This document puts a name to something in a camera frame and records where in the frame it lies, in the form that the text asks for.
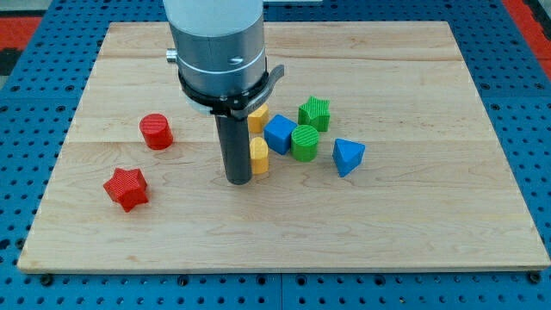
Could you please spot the black clamp with grey lever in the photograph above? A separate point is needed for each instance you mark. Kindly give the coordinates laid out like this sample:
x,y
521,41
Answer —
x,y
237,106

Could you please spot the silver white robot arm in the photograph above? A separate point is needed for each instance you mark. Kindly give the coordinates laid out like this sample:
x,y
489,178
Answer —
x,y
220,49

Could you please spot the yellow rounded block lower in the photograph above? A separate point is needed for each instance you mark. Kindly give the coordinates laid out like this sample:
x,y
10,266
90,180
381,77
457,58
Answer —
x,y
259,156

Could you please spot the wooden board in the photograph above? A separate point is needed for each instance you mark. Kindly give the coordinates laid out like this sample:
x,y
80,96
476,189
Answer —
x,y
434,191

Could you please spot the yellow block upper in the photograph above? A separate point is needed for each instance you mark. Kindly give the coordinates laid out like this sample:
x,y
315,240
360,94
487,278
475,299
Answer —
x,y
258,119

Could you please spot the red star block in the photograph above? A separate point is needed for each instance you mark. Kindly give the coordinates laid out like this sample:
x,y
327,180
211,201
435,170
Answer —
x,y
127,188

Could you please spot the blue triangle block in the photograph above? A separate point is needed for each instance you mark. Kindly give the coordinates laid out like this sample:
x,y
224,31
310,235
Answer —
x,y
347,155

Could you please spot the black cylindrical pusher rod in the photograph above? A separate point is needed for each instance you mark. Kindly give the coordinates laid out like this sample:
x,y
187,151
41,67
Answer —
x,y
235,149

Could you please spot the green cylinder block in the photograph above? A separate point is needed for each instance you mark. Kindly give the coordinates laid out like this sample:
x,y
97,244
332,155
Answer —
x,y
304,143

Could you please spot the green star block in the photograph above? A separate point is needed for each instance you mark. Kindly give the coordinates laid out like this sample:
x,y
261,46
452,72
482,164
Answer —
x,y
316,113

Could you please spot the red cylinder block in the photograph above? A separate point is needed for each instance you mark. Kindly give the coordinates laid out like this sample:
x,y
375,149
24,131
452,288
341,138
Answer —
x,y
156,131

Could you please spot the blue cube block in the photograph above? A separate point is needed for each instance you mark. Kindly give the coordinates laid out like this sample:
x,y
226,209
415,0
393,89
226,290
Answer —
x,y
277,134

